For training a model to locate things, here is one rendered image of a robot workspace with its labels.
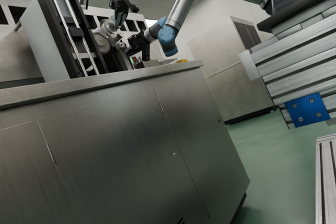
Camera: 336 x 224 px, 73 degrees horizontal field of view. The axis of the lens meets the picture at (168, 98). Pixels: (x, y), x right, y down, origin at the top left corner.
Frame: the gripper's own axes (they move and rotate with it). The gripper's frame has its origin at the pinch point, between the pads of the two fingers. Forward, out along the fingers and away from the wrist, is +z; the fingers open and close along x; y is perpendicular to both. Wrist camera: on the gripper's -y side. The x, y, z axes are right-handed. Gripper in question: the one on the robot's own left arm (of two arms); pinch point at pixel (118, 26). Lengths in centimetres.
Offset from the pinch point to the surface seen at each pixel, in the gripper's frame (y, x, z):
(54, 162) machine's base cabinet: -57, 71, 18
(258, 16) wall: 37, -448, -36
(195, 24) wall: 173, -448, 30
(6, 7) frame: 48, 36, 8
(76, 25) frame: -9.6, 34.7, -2.2
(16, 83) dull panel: 14, 46, 37
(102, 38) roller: -1.1, 11.0, 6.8
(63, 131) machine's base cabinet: -51, 66, 14
